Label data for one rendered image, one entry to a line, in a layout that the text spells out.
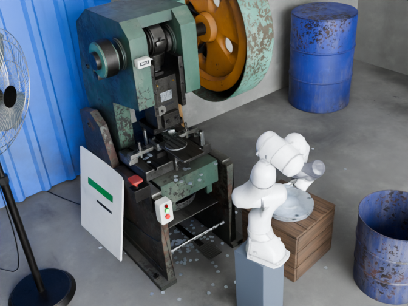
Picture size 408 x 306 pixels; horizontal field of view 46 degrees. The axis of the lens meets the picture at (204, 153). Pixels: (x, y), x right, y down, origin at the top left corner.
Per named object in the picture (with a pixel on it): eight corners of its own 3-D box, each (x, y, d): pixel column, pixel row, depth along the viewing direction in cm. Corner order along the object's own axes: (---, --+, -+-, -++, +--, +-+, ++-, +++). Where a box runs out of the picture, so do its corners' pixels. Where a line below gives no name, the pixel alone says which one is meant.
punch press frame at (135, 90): (224, 224, 304) (212, 10, 232) (168, 256, 282) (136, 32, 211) (156, 172, 358) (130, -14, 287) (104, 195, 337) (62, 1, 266)
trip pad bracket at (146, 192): (154, 212, 260) (150, 183, 250) (139, 220, 256) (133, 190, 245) (149, 207, 264) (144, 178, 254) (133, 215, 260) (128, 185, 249)
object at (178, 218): (218, 201, 299) (218, 201, 299) (160, 233, 278) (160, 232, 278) (179, 173, 328) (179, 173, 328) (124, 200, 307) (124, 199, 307)
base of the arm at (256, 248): (295, 251, 238) (297, 229, 231) (273, 273, 227) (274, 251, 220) (259, 232, 252) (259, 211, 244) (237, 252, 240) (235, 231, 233)
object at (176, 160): (206, 172, 267) (204, 151, 260) (186, 181, 260) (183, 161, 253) (180, 154, 284) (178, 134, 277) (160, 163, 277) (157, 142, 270)
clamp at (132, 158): (155, 155, 275) (153, 139, 270) (129, 166, 267) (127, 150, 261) (149, 150, 279) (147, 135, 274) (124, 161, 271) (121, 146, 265)
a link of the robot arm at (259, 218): (288, 232, 230) (289, 190, 217) (249, 235, 230) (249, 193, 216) (283, 217, 239) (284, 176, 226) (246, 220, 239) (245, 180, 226)
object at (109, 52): (132, 83, 239) (125, 39, 227) (112, 90, 234) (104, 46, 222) (111, 71, 255) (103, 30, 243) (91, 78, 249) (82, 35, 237)
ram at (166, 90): (185, 122, 266) (180, 72, 251) (162, 132, 259) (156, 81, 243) (167, 112, 278) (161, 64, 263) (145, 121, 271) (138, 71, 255)
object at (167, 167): (211, 152, 285) (210, 142, 282) (147, 182, 263) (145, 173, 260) (181, 133, 306) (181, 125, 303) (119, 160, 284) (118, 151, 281)
